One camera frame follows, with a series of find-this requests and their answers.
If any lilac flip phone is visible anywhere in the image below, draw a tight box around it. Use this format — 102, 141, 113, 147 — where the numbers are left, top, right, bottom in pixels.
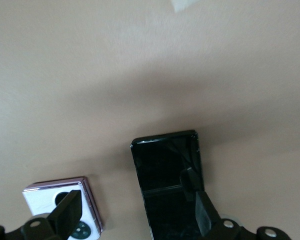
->
22, 176, 103, 240

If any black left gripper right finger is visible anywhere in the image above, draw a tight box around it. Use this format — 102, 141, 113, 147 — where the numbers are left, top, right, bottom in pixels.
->
179, 167, 257, 240

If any small square tape patch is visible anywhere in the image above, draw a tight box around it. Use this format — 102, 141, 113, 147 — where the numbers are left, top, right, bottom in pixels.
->
170, 0, 199, 13

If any long black slab smartphone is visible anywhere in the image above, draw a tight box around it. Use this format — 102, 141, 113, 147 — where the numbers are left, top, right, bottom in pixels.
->
130, 129, 206, 240

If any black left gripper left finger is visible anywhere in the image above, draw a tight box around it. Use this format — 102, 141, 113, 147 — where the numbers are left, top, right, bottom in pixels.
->
4, 189, 84, 240

